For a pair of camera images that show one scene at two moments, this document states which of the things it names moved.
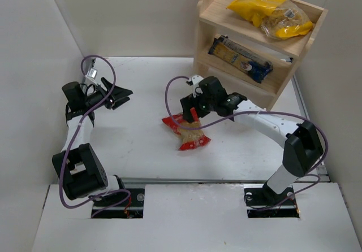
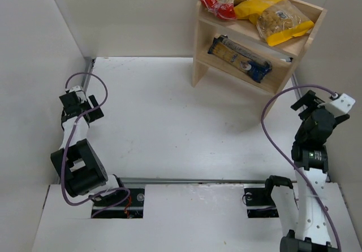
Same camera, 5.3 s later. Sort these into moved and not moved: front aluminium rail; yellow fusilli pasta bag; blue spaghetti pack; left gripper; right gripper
Moved: left gripper; right gripper
Not moved: blue spaghetti pack; yellow fusilli pasta bag; front aluminium rail
